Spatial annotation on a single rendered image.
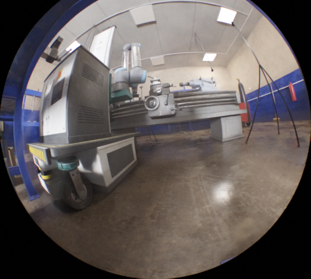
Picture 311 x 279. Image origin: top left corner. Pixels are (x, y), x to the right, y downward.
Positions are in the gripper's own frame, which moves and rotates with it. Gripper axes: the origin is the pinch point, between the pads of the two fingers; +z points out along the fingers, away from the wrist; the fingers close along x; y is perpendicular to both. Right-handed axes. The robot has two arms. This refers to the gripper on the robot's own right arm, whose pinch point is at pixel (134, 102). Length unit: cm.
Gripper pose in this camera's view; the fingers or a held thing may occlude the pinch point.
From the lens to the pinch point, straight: 153.9
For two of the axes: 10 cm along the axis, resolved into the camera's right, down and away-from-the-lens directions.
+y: 0.0, 3.6, -9.3
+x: 10.0, 0.0, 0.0
